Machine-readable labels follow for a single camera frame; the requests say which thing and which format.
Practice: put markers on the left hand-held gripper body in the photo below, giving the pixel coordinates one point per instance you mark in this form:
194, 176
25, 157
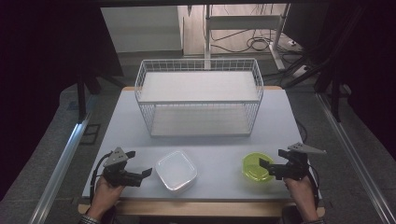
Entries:
115, 172

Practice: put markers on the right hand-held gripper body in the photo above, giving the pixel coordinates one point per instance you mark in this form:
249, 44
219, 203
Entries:
294, 166

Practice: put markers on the green translucent bowl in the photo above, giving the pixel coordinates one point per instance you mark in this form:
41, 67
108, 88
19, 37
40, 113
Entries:
252, 169

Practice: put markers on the white square bowl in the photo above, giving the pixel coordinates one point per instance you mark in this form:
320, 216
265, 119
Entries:
176, 171

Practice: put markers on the person's left hand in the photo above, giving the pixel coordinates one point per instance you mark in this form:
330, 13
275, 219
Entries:
106, 193

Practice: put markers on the person's left leg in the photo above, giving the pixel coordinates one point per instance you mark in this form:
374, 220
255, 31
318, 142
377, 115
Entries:
109, 216

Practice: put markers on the person's leg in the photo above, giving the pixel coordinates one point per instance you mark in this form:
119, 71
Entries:
291, 216
109, 216

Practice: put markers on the person's right leg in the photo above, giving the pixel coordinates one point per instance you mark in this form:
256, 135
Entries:
291, 216

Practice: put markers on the black metal stand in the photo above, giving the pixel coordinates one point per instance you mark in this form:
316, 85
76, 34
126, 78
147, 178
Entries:
335, 99
81, 99

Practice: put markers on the white power strip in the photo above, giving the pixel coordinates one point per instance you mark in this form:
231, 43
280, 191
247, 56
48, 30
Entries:
301, 71

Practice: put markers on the white cabinet panel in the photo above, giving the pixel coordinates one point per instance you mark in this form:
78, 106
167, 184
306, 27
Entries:
141, 29

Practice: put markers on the aluminium rail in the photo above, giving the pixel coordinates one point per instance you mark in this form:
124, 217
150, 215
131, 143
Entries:
355, 149
59, 169

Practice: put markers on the white desk frame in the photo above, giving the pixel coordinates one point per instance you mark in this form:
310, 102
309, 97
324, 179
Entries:
246, 22

